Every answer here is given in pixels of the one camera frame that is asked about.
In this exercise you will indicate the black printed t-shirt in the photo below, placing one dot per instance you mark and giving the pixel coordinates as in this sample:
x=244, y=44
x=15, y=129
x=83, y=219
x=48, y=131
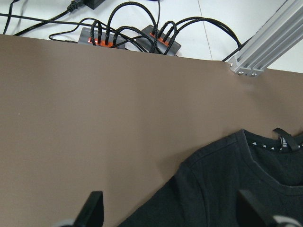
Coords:
x=203, y=192

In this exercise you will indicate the black power adapter brick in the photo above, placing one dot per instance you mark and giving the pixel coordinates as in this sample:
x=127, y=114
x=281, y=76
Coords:
x=93, y=4

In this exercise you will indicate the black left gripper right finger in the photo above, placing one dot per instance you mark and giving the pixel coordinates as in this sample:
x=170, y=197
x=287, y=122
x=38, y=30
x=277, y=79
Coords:
x=251, y=213

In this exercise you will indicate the grey orange USB hub left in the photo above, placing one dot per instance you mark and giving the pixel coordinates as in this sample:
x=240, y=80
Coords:
x=85, y=38

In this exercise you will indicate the grey orange USB hub right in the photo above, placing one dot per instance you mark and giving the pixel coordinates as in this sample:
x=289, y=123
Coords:
x=161, y=44

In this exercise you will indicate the grey orange usb hub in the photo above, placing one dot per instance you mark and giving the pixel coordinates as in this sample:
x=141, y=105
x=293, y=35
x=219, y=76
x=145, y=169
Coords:
x=161, y=44
x=85, y=38

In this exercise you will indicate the aluminium frame post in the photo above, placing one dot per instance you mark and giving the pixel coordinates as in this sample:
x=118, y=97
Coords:
x=278, y=35

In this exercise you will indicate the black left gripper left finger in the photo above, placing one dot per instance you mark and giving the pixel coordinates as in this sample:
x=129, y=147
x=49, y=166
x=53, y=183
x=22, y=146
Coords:
x=92, y=212

